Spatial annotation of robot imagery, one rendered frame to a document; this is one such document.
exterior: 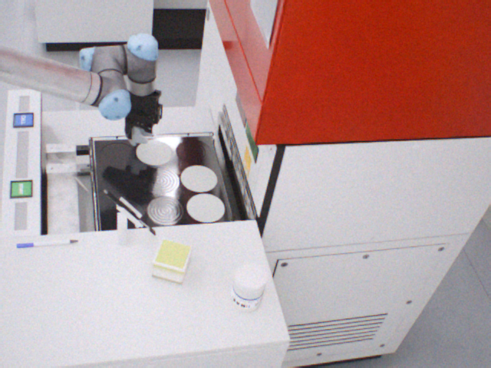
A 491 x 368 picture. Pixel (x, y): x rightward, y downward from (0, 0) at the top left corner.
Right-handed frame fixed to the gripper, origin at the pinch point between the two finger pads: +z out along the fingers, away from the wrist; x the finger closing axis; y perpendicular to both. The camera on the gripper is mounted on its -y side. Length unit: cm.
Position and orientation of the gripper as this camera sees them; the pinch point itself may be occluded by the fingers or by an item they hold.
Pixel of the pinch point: (132, 141)
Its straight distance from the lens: 184.3
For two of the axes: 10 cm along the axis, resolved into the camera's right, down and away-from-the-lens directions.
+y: 9.4, 3.1, -1.2
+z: -1.4, 6.8, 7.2
